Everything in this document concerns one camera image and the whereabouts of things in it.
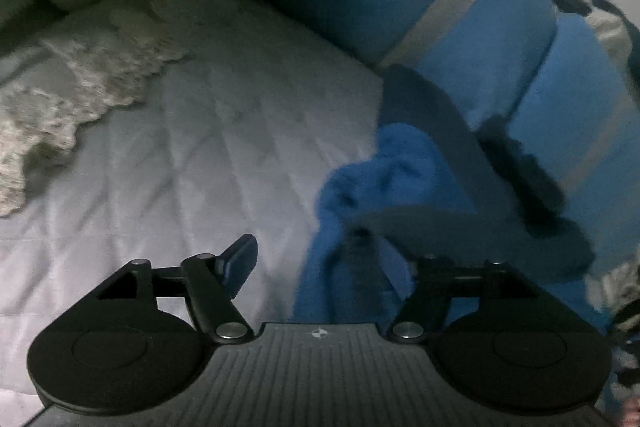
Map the green knitted blanket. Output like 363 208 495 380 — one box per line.
0 0 194 218

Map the pink navy folded garment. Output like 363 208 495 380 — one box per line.
587 0 639 94

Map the grey white patterned cloth pile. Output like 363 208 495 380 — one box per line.
586 251 639 415

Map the grey quilted bedspread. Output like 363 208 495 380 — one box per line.
1 0 382 426

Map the right blue striped pillow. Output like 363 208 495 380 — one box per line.
508 15 639 275

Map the blue fleece jacket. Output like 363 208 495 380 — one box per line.
292 65 608 331

